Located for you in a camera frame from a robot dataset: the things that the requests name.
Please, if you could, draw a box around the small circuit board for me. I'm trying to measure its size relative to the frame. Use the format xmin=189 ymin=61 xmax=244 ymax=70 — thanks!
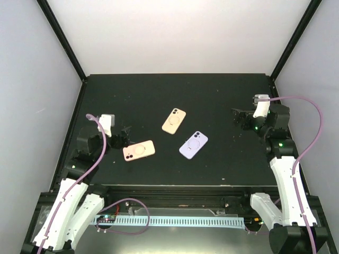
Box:
xmin=95 ymin=215 xmax=116 ymax=224

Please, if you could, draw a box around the black frame post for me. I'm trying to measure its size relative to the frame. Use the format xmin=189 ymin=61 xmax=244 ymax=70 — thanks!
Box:
xmin=37 ymin=0 xmax=87 ymax=82
xmin=270 ymin=0 xmax=322 ymax=81

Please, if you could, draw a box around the left black frame post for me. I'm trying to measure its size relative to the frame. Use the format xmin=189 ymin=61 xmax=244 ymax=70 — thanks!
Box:
xmin=37 ymin=0 xmax=87 ymax=82

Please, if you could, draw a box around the beige cased phone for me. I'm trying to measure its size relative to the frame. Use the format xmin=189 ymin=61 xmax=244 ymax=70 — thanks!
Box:
xmin=162 ymin=108 xmax=186 ymax=134

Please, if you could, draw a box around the right black frame post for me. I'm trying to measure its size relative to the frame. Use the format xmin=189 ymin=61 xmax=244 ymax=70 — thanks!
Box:
xmin=270 ymin=0 xmax=322 ymax=81

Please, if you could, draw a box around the black aluminium front rail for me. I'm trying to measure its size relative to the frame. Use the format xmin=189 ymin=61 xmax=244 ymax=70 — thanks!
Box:
xmin=39 ymin=185 xmax=321 ymax=212

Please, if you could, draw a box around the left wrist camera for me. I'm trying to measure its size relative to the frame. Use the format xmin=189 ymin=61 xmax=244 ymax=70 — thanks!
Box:
xmin=99 ymin=114 xmax=115 ymax=138

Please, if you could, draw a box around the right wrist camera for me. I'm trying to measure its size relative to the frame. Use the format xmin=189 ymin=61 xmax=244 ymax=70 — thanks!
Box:
xmin=253 ymin=94 xmax=270 ymax=118

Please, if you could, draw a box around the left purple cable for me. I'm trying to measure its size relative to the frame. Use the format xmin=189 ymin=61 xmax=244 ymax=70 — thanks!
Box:
xmin=36 ymin=113 xmax=108 ymax=254

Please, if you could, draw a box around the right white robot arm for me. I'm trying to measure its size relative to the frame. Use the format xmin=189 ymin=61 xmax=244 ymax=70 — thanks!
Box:
xmin=232 ymin=102 xmax=328 ymax=253

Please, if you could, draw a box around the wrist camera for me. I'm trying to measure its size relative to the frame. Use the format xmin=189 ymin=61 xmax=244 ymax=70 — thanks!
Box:
xmin=99 ymin=114 xmax=115 ymax=138
xmin=253 ymin=94 xmax=270 ymax=118

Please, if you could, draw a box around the lavender phone case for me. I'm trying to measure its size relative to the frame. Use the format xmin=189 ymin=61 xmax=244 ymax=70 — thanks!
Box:
xmin=179 ymin=131 xmax=209 ymax=159

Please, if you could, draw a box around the pink cased phone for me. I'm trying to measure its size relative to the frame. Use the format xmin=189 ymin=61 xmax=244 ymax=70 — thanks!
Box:
xmin=123 ymin=140 xmax=155 ymax=161

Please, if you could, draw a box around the light blue slotted cable duct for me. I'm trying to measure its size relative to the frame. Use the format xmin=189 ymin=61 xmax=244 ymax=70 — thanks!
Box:
xmin=90 ymin=215 xmax=245 ymax=230

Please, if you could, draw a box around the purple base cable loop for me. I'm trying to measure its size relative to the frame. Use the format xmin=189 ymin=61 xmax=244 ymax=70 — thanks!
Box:
xmin=95 ymin=197 xmax=150 ymax=236

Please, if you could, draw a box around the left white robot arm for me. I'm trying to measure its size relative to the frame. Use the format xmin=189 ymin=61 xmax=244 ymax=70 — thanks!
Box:
xmin=21 ymin=126 xmax=130 ymax=253

